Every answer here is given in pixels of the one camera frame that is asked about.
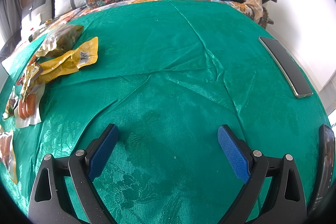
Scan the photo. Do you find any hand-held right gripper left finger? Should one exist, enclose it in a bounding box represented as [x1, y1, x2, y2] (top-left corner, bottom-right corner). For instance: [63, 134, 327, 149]
[28, 124, 120, 224]

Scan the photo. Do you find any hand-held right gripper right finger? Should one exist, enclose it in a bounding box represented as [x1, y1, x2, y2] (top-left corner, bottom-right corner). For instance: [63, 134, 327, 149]
[217, 125, 308, 224]

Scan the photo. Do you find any clear sausage packet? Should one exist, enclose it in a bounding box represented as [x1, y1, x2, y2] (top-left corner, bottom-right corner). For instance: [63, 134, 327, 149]
[14, 84, 45, 129]

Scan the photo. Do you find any yellow snack packet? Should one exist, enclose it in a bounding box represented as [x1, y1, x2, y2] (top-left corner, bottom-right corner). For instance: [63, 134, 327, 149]
[34, 36, 99, 85]

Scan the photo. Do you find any clear orange snack packet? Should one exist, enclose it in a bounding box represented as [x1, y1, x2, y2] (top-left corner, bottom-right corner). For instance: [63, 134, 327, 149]
[0, 130, 18, 185]

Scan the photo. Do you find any small clear snack packet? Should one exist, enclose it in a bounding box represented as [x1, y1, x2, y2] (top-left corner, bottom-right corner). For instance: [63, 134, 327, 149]
[2, 86, 19, 120]

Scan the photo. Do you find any small colourful snack packet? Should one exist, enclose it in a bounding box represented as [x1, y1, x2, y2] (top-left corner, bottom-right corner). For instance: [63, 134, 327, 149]
[19, 61, 45, 96]

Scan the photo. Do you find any olive gold snack packet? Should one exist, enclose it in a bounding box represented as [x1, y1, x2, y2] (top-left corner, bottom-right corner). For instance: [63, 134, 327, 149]
[36, 24, 84, 58]

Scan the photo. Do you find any black smartphone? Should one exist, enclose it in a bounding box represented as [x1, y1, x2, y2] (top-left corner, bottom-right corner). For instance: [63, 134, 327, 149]
[307, 124, 336, 215]
[258, 36, 314, 99]

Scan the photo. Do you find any green patterned bed cloth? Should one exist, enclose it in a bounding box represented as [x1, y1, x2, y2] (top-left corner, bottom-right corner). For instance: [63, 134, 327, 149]
[0, 0, 332, 223]

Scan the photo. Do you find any brown chair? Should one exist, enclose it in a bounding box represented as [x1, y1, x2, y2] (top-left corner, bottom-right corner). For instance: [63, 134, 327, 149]
[241, 0, 278, 25]

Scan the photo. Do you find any grey curtain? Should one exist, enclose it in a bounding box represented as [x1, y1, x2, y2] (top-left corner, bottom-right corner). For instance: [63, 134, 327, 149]
[0, 0, 22, 44]

